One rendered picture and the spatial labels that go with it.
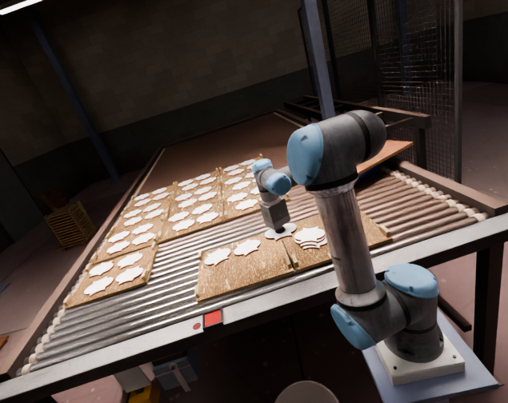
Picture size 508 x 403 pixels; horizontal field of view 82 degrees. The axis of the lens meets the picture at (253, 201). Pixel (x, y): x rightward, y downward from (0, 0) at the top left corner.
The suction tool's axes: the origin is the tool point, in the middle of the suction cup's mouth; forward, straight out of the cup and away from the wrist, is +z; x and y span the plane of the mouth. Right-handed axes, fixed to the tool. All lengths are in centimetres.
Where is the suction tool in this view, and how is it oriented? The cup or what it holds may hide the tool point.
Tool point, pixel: (281, 233)
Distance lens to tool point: 121.8
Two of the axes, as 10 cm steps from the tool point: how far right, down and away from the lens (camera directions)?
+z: 2.8, 8.7, 4.0
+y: -8.0, 4.5, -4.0
